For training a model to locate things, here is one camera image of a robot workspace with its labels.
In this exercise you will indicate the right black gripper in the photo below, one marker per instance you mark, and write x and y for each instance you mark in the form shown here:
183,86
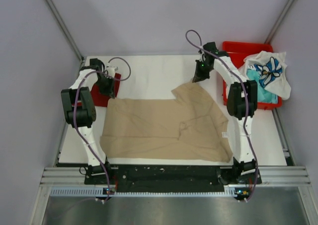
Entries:
198,76

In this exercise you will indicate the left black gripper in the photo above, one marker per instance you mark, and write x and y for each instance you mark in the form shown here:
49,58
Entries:
110,90

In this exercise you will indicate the beige t-shirt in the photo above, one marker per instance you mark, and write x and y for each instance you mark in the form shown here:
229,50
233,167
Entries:
188,127

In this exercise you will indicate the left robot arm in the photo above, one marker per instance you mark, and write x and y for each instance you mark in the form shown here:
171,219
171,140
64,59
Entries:
80,111

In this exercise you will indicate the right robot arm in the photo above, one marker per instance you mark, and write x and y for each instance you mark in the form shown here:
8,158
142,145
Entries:
241,105

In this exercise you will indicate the folded red t-shirt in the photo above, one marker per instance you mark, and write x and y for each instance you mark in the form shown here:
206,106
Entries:
99,96

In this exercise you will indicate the red plastic bin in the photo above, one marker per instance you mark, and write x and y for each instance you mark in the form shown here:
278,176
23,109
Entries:
238,51

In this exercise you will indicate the teal t-shirt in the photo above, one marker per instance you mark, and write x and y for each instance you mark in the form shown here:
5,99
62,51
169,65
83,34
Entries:
262,94

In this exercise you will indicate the white printed t-shirt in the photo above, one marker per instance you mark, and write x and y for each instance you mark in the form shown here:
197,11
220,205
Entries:
272,69

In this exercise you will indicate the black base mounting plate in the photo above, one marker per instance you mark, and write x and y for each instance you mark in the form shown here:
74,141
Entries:
162,178

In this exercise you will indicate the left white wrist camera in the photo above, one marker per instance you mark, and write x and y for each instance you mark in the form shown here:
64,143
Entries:
110,71

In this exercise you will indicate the left aluminium corner post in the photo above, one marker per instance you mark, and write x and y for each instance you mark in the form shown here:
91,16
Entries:
64,29

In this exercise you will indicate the aluminium corner post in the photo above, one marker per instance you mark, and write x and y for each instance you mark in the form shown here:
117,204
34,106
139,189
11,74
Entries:
279,21
64,29

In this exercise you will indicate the right aluminium corner post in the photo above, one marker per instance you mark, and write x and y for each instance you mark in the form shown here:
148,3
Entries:
279,21

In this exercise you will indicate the grey slotted cable duct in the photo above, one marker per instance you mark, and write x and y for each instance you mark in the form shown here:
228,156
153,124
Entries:
103,191

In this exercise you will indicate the aluminium frame rail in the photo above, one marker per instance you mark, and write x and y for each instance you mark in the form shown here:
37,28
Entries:
272,176

